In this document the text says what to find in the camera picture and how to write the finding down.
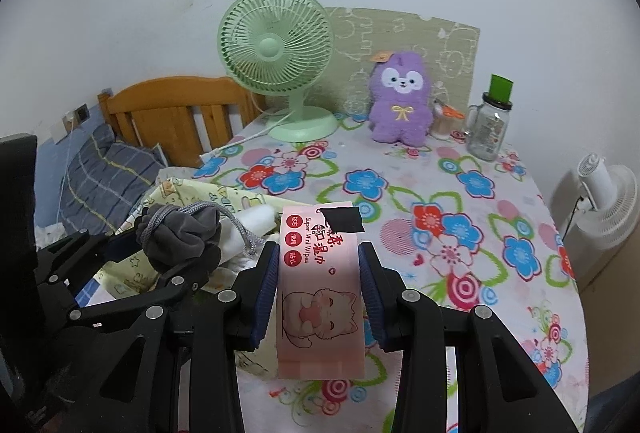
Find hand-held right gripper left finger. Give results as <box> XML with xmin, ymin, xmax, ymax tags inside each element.
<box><xmin>65</xmin><ymin>243</ymin><xmax>281</xmax><ymax>433</ymax></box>

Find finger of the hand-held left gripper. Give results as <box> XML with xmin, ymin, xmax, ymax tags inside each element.
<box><xmin>36</xmin><ymin>225</ymin><xmax>149</xmax><ymax>287</ymax></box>
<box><xmin>67</xmin><ymin>255</ymin><xmax>223</xmax><ymax>331</ymax></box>

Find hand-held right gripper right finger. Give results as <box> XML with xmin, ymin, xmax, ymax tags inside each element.
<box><xmin>357</xmin><ymin>240</ymin><xmax>576</xmax><ymax>433</ymax></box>

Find dark grey glove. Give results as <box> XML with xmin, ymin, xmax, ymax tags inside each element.
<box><xmin>134</xmin><ymin>202</ymin><xmax>266</xmax><ymax>275</ymax></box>

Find white towel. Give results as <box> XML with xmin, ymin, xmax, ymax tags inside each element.
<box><xmin>220</xmin><ymin>205</ymin><xmax>278</xmax><ymax>264</ymax></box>

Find yellow cartoon storage box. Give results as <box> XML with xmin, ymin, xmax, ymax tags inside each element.
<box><xmin>82</xmin><ymin>177</ymin><xmax>313</xmax><ymax>380</ymax></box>

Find grey plaid pillow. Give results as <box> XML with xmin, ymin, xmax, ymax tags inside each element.
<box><xmin>32</xmin><ymin>123</ymin><xmax>166</xmax><ymax>234</ymax></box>

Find floral tablecloth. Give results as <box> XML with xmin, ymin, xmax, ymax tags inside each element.
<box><xmin>192</xmin><ymin>113</ymin><xmax>588</xmax><ymax>433</ymax></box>

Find white bedding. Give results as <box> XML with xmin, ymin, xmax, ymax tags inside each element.
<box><xmin>157</xmin><ymin>165</ymin><xmax>201</xmax><ymax>184</ymax></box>

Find wooden bed headboard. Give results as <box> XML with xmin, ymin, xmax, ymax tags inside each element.
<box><xmin>97</xmin><ymin>75</ymin><xmax>268</xmax><ymax>168</ymax></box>

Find purple plush toy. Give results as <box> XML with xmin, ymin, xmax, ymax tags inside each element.
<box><xmin>367</xmin><ymin>52</ymin><xmax>433</xmax><ymax>146</ymax></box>

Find small cup of cotton swabs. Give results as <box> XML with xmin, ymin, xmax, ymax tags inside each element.
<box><xmin>431</xmin><ymin>98</ymin><xmax>468</xmax><ymax>141</ymax></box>

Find glass mug with green lid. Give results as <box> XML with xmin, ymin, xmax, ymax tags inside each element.
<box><xmin>465</xmin><ymin>74</ymin><xmax>516</xmax><ymax>162</ymax></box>

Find green desk fan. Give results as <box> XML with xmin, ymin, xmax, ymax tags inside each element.
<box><xmin>217</xmin><ymin>0</ymin><xmax>341</xmax><ymax>144</ymax></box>

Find white standing fan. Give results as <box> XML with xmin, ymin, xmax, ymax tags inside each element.
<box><xmin>560</xmin><ymin>153</ymin><xmax>638</xmax><ymax>264</ymax></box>

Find white fan cable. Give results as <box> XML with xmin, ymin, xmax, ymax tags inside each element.
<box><xmin>200</xmin><ymin>110</ymin><xmax>296</xmax><ymax>161</ymax></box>

